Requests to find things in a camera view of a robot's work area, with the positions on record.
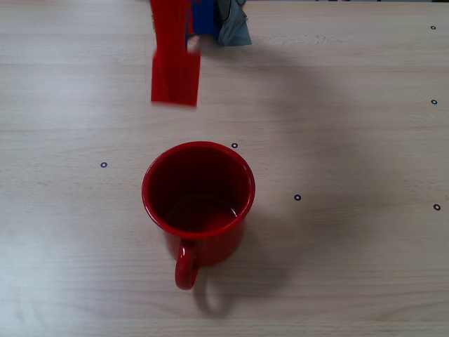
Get red cube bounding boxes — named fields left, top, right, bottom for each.
left=150, top=48, right=202, bottom=107

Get red enamel mug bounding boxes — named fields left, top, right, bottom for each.
left=141, top=140, right=256, bottom=291

